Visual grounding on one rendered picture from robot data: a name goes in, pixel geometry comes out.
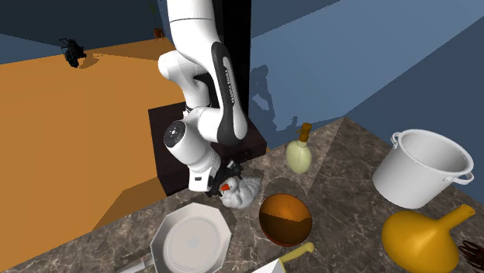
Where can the white duck figure orange beak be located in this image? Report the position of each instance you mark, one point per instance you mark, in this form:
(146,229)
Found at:
(245,193)

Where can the yellow funnel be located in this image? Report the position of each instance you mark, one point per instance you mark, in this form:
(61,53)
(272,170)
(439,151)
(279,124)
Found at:
(416,238)

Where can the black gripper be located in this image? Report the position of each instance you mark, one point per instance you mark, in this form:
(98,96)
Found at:
(224,174)

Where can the dark robot stand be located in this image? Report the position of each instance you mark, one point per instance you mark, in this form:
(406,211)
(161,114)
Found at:
(166,124)

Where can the white octagonal plate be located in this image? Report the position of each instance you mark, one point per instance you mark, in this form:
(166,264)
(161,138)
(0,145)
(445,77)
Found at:
(193,242)

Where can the tall black column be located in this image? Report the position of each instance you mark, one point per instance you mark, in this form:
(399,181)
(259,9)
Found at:
(238,53)

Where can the orange brown bowl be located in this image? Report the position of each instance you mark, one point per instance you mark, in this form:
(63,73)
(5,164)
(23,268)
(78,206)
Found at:
(285,219)

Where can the pale green pump bottle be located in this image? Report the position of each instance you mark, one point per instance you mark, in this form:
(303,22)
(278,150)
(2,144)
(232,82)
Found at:
(298,157)

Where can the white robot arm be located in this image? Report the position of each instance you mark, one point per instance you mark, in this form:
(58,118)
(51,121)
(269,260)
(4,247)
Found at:
(193,45)

